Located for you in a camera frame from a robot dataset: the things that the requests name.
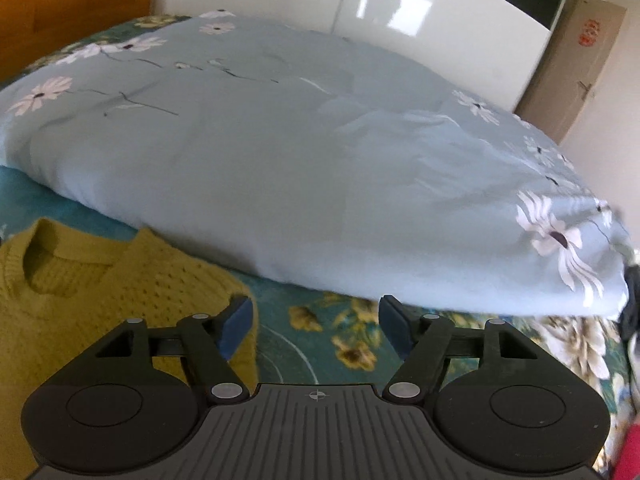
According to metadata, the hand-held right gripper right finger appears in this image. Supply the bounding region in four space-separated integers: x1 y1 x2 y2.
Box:
378 295 538 405

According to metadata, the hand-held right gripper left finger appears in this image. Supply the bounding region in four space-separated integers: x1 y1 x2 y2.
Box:
94 295 252 405

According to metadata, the mustard yellow knit sweater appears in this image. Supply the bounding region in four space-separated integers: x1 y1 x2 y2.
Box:
0 218 259 480

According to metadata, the teal floral bed sheet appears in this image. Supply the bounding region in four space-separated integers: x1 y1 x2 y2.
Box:
0 12 640 480

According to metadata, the light blue floral folded quilt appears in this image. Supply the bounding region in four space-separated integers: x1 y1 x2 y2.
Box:
0 8 632 319

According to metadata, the dark cloth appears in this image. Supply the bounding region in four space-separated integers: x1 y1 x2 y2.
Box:
619 265 640 341

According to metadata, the red cloth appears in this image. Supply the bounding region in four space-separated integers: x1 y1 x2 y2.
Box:
611 422 640 480

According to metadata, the white glossy wardrobe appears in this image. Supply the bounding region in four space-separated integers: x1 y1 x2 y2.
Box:
150 0 581 113

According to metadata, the beige door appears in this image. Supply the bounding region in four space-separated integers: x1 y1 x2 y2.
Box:
515 0 628 143

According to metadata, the wooden headboard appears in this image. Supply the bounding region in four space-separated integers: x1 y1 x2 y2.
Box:
0 0 153 85

